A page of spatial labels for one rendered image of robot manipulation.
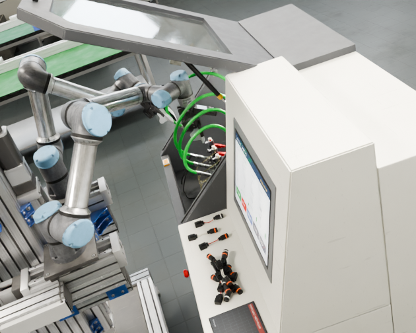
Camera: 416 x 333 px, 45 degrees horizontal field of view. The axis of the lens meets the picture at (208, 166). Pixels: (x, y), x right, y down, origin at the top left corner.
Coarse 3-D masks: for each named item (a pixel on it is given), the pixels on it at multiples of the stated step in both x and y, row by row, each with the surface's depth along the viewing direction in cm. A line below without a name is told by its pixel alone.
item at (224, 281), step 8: (208, 256) 184; (224, 256) 181; (216, 264) 177; (224, 264) 179; (216, 272) 177; (224, 272) 176; (232, 272) 176; (216, 280) 176; (224, 280) 172; (232, 280) 174; (224, 288) 170; (232, 288) 170; (240, 288) 169; (216, 296) 169; (216, 304) 168
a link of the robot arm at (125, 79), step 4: (124, 68) 240; (116, 72) 239; (120, 72) 238; (124, 72) 238; (128, 72) 239; (116, 76) 239; (120, 76) 238; (124, 76) 238; (128, 76) 238; (132, 76) 239; (116, 80) 240; (120, 80) 238; (124, 80) 238; (128, 80) 238; (132, 80) 238; (136, 80) 239; (116, 84) 239; (120, 84) 239; (124, 84) 238; (128, 84) 238; (132, 84) 237; (120, 88) 239; (124, 88) 239; (128, 88) 238
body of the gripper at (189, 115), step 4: (180, 108) 221; (184, 108) 220; (192, 108) 222; (180, 112) 223; (188, 112) 223; (192, 112) 224; (184, 116) 223; (188, 116) 224; (192, 116) 224; (184, 120) 225; (188, 120) 222; (196, 120) 224; (184, 124) 223; (192, 124) 224; (196, 124) 224; (192, 128) 225
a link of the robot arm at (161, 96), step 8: (152, 88) 213; (160, 88) 210; (168, 88) 209; (176, 88) 211; (152, 96) 208; (160, 96) 206; (168, 96) 208; (176, 96) 212; (160, 104) 208; (168, 104) 211
